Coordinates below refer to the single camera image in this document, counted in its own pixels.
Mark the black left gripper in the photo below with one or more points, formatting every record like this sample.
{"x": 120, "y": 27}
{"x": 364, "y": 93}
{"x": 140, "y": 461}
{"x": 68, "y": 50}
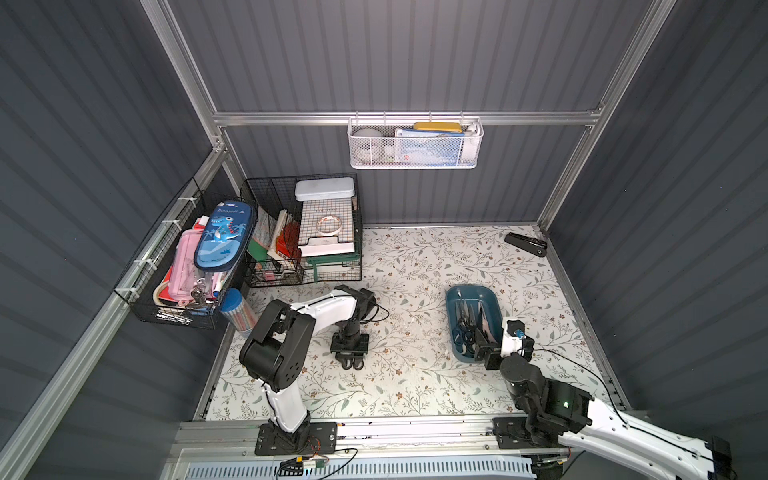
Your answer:
{"x": 350, "y": 345}

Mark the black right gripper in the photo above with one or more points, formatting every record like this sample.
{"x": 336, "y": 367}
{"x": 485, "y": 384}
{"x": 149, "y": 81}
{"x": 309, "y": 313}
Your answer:
{"x": 491, "y": 351}

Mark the small black scissors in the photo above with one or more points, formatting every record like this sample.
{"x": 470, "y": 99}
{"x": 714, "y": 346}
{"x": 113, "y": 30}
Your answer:
{"x": 351, "y": 362}

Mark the blue handled scissors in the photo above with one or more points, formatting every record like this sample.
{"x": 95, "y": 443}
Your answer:
{"x": 483, "y": 334}

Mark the teal storage box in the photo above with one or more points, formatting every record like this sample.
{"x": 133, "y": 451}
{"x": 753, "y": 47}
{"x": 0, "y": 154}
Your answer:
{"x": 472, "y": 295}

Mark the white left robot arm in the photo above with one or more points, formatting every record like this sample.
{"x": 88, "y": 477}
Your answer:
{"x": 274, "y": 355}

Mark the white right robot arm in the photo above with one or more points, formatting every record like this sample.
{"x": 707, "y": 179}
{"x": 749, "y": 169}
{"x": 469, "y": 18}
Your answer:
{"x": 627, "y": 441}

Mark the white plastic box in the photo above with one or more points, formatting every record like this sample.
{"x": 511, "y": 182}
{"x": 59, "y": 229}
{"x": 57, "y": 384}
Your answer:
{"x": 324, "y": 189}

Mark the floral table mat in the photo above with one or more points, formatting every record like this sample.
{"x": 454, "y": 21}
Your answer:
{"x": 410, "y": 368}

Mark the colored pencil tube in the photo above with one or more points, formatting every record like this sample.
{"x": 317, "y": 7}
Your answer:
{"x": 238, "y": 312}

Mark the black stapler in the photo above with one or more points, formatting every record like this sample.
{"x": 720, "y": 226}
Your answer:
{"x": 534, "y": 246}

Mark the blue dinosaur pencil case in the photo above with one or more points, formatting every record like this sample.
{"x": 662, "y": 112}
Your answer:
{"x": 225, "y": 236}

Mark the pink pencil case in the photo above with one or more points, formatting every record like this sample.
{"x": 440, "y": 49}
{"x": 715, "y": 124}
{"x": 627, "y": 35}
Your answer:
{"x": 183, "y": 272}

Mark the white tape roll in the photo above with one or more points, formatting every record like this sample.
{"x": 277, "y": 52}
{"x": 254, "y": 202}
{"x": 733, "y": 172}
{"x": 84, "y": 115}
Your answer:
{"x": 367, "y": 145}

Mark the yellow case in basket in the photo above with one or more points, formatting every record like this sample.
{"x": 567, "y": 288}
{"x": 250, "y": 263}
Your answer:
{"x": 445, "y": 127}

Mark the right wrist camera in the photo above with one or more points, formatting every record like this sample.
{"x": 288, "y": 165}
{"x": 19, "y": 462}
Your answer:
{"x": 513, "y": 336}

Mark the black wire desk organizer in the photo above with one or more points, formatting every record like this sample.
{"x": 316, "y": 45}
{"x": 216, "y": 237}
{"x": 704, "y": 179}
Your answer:
{"x": 296, "y": 243}

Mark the black wire side basket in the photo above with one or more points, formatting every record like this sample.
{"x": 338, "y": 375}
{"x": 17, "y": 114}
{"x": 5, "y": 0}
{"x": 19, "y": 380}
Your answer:
{"x": 146, "y": 292}

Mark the white wire wall basket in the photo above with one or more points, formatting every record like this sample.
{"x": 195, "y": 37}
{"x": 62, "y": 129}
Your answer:
{"x": 406, "y": 148}

